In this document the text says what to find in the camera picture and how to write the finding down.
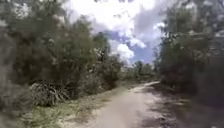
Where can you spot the pale gravel dirt path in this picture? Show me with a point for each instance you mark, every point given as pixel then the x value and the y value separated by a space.
pixel 128 110

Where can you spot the row of green bushes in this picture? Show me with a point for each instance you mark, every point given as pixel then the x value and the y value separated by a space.
pixel 193 60
pixel 50 63

